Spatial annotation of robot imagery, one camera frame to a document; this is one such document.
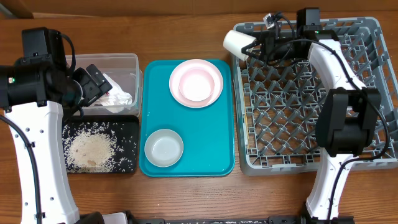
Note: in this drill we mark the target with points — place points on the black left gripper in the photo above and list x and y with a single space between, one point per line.
94 88

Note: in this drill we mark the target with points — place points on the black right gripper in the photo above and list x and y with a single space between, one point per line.
267 46

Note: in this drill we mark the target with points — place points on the white paper cup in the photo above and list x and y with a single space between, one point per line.
234 41

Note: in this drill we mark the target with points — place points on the white napkin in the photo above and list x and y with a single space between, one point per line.
117 100

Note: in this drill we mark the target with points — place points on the pink small bowl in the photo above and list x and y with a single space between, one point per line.
196 85

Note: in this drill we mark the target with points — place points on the pile of rice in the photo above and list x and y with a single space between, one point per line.
93 149

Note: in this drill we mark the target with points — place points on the pink plate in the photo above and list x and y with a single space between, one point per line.
180 69

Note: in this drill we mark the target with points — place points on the grey bowl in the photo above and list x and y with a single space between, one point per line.
163 148

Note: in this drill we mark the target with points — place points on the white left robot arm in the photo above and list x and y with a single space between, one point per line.
38 93

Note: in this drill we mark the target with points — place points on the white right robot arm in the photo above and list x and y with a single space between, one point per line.
347 119

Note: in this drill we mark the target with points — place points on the clear plastic bin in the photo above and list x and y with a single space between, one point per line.
124 70

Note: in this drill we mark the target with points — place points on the black rectangular tray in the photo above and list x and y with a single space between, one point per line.
130 124

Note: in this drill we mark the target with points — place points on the teal plastic tray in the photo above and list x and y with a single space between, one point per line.
207 133

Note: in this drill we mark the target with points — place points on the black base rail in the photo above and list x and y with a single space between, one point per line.
217 221

